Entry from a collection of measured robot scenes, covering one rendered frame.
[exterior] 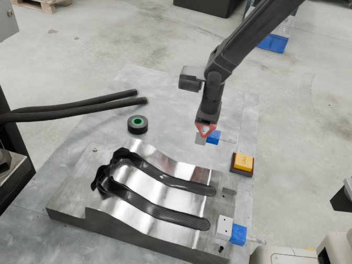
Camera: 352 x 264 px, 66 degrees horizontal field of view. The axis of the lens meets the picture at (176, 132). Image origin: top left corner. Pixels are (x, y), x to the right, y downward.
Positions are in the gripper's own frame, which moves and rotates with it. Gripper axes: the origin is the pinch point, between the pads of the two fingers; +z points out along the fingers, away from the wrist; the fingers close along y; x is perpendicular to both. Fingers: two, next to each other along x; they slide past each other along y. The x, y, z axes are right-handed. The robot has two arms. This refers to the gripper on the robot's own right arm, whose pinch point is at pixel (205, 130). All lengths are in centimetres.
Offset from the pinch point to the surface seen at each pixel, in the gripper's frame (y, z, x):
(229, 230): 30.0, 3.6, 12.5
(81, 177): 24.4, 7.8, -32.1
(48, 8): -252, 81, -249
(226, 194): 15.9, 9.0, 11.0
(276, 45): -286, 89, 51
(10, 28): -8, -17, -73
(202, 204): 23.0, 6.3, 4.6
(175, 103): -28.7, 14.6, -16.9
